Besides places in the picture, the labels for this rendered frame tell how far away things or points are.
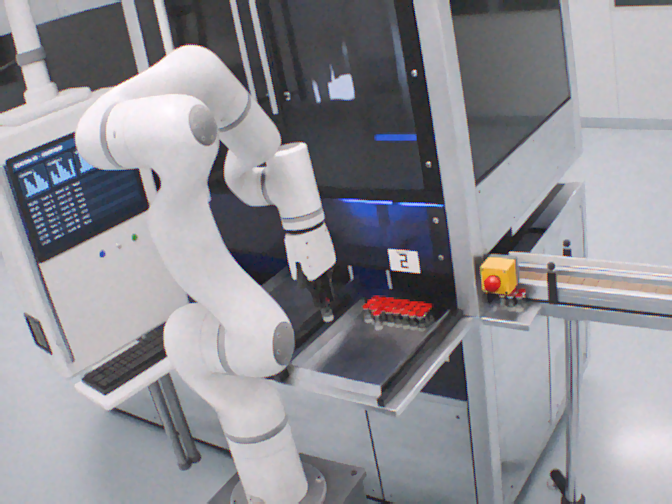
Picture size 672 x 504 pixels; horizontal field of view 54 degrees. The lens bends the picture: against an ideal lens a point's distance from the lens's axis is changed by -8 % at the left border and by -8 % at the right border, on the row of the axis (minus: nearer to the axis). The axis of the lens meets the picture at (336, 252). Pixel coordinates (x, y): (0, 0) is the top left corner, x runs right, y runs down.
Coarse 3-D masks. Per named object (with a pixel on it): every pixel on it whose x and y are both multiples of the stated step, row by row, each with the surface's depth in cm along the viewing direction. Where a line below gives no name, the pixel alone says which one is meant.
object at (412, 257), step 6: (390, 252) 184; (396, 252) 183; (402, 252) 182; (408, 252) 181; (414, 252) 180; (390, 258) 185; (396, 258) 184; (402, 258) 183; (408, 258) 182; (414, 258) 180; (390, 264) 186; (396, 264) 185; (408, 264) 182; (414, 264) 181; (396, 270) 186; (402, 270) 184; (408, 270) 183; (414, 270) 182
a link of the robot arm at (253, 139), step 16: (256, 112) 118; (224, 128) 116; (240, 128) 117; (256, 128) 119; (272, 128) 123; (240, 144) 120; (256, 144) 121; (272, 144) 124; (240, 160) 126; (256, 160) 125; (240, 176) 131; (256, 176) 139; (240, 192) 137; (256, 192) 139
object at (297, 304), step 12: (276, 276) 215; (288, 276) 220; (264, 288) 211; (276, 288) 214; (288, 288) 213; (336, 288) 207; (348, 288) 201; (276, 300) 207; (288, 300) 206; (300, 300) 204; (312, 300) 203; (336, 300) 197; (288, 312) 199; (300, 312) 198; (312, 312) 196; (300, 324) 184
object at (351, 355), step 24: (360, 312) 191; (336, 336) 182; (360, 336) 180; (384, 336) 178; (408, 336) 176; (312, 360) 174; (336, 360) 172; (360, 360) 170; (384, 360) 168; (408, 360) 162; (336, 384) 161; (360, 384) 156; (384, 384) 154
